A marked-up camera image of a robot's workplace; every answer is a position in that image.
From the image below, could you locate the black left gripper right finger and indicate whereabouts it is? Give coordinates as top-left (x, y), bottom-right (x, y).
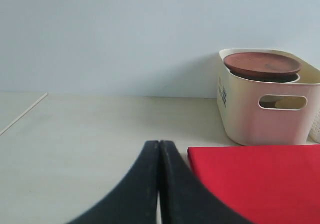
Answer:
top-left (158, 140), bottom-right (250, 224)

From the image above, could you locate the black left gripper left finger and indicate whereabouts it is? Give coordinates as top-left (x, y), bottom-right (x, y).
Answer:
top-left (70, 140), bottom-right (160, 224)

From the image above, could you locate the red tablecloth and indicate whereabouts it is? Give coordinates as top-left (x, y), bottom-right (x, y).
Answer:
top-left (188, 144), bottom-right (320, 223)

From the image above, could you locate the round wooden plate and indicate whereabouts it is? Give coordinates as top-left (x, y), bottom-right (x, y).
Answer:
top-left (223, 52), bottom-right (302, 78)

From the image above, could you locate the white ceramic bowl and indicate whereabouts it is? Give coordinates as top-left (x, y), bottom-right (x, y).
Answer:
top-left (231, 71), bottom-right (300, 83)

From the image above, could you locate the large cream plastic bin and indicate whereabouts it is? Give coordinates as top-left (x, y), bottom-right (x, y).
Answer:
top-left (217, 48), bottom-right (320, 145)

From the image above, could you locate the white perforated plastic basket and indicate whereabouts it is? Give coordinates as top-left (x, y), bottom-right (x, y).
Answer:
top-left (309, 110), bottom-right (320, 143)

